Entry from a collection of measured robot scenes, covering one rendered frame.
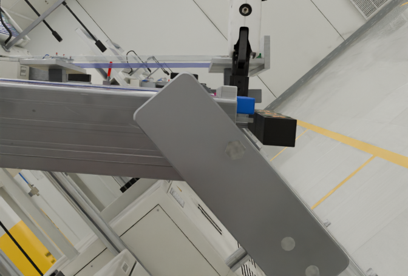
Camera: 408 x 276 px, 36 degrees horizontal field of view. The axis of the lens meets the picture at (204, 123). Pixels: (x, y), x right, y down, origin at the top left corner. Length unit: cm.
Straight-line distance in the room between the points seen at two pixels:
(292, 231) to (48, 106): 20
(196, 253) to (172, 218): 13
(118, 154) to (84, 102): 5
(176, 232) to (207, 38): 674
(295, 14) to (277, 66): 74
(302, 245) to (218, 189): 7
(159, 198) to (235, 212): 152
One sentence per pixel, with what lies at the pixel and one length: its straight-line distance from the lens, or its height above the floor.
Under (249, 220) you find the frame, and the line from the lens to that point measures 42.
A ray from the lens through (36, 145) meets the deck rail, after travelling 47.
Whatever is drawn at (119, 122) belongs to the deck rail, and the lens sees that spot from 46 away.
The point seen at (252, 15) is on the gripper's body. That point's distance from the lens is 101.
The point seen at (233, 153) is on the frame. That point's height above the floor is 70.
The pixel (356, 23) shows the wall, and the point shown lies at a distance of 881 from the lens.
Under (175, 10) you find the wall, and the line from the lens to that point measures 863.
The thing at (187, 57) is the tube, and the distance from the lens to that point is 127.
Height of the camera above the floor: 74
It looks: 2 degrees down
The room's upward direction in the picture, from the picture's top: 41 degrees counter-clockwise
